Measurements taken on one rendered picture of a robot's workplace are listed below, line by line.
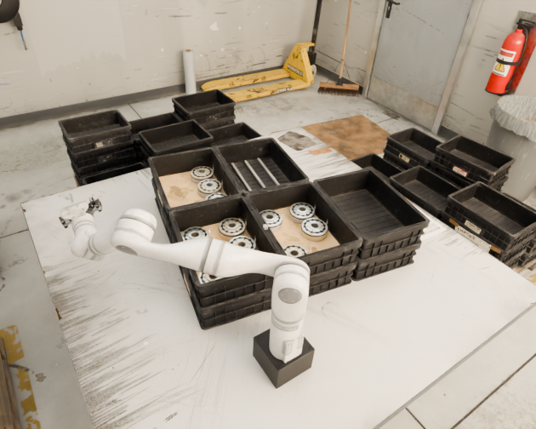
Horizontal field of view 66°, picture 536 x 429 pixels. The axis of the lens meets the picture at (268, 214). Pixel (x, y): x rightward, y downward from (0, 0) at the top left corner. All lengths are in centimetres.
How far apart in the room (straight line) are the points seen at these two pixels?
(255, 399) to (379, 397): 37
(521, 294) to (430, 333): 45
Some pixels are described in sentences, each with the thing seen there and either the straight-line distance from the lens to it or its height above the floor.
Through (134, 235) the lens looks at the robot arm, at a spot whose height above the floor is 120.
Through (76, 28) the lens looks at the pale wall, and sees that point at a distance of 445.
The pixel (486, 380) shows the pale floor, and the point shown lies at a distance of 247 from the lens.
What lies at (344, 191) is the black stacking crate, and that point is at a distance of 185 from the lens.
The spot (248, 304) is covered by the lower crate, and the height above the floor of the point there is 77.
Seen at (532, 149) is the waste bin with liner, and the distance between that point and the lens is 350.
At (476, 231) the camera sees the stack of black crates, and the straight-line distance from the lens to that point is 244.
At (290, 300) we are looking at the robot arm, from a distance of 106.
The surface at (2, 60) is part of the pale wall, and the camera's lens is 443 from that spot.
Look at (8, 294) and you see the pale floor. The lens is 280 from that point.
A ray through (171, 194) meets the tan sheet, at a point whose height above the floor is 83.
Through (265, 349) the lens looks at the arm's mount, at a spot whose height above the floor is 80.
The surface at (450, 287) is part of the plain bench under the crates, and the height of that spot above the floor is 70.
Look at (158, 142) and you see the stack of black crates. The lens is 291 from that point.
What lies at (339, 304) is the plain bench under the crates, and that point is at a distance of 156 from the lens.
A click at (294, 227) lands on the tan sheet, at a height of 83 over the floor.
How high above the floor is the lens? 188
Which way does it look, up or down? 39 degrees down
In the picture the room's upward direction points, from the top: 3 degrees clockwise
